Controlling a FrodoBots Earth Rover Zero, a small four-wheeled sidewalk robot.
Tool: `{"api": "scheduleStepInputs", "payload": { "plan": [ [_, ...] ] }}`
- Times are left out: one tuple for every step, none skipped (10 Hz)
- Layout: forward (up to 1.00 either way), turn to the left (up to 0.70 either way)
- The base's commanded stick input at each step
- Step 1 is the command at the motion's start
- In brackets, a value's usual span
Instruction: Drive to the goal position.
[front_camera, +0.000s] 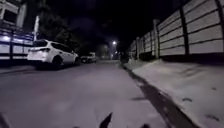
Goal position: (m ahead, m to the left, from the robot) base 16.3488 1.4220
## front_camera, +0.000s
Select vehicle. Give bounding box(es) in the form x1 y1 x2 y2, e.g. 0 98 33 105
79 51 99 64

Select grey asphalt road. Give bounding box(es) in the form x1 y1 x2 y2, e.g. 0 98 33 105
0 59 202 128

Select dark kerb strip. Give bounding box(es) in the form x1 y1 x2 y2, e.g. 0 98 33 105
119 62 202 128

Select white car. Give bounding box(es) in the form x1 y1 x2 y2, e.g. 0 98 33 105
26 38 81 70

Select dark trees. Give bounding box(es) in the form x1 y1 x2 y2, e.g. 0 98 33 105
35 0 85 54

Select pale concrete pavement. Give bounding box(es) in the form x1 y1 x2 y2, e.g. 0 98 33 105
124 58 224 128

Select pale barred fence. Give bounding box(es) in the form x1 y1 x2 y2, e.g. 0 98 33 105
0 27 36 66

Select pale building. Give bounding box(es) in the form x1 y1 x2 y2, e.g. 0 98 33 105
0 0 41 34

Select pale concrete panel wall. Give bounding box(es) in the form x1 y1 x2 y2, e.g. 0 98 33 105
127 0 224 63

